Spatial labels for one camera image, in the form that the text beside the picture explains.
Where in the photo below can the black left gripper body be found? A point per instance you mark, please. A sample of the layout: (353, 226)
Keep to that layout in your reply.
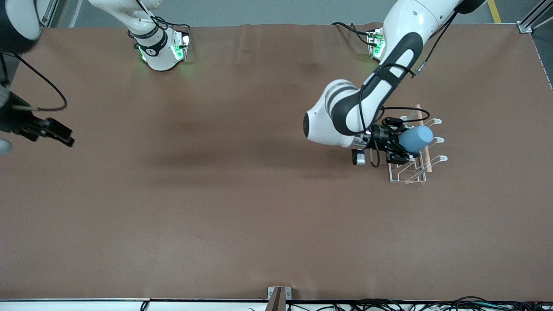
(382, 136)

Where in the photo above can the brown table cover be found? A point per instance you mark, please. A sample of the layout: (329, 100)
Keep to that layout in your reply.
(242, 216)

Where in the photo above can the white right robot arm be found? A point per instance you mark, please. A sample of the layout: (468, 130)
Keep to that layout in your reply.
(157, 52)

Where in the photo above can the aluminium frame post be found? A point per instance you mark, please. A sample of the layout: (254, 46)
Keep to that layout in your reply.
(525, 28)
(52, 11)

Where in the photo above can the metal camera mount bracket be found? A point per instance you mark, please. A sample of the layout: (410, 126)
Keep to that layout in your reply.
(276, 298)

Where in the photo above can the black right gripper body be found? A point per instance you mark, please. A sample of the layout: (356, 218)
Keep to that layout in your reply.
(17, 122)

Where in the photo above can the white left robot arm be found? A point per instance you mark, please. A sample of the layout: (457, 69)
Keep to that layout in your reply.
(345, 116)

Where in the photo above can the blue plastic cup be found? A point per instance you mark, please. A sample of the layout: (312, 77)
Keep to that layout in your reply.
(417, 138)

